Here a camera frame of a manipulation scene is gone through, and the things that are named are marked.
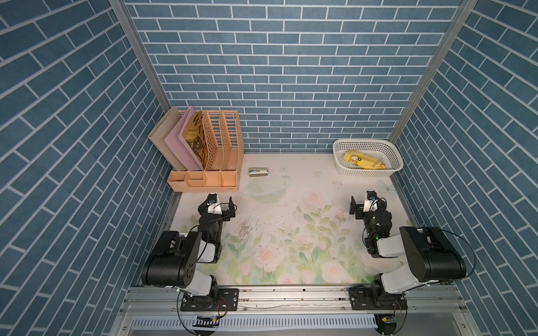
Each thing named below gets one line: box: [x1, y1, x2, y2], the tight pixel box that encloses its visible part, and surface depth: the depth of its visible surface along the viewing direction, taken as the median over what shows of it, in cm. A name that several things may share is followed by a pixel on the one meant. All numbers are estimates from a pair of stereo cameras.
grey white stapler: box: [247, 167, 269, 178], surface depth 113 cm
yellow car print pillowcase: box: [343, 149, 386, 170], surface depth 114 cm
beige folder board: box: [147, 105, 188, 172], surface depth 93 cm
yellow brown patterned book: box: [183, 110, 209, 169], surface depth 104 cm
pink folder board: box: [164, 105, 204, 172], surface depth 95 cm
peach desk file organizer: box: [168, 110, 245, 193], surface depth 106 cm
